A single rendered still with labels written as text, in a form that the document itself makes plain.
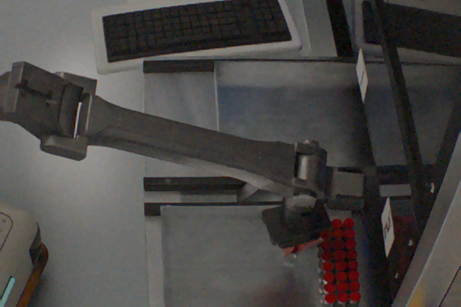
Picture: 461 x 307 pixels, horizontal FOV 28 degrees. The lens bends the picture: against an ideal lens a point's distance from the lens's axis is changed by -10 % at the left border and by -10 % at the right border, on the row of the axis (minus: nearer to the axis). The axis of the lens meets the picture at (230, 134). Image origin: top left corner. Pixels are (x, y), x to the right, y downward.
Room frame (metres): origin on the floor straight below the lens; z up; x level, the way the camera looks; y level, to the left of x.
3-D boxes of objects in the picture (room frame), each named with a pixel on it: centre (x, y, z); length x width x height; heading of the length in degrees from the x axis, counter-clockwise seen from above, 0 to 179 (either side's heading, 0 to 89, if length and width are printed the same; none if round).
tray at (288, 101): (1.25, -0.14, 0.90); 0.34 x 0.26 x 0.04; 97
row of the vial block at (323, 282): (0.91, -0.18, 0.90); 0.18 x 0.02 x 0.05; 6
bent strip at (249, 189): (1.06, 0.01, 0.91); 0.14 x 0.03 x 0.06; 96
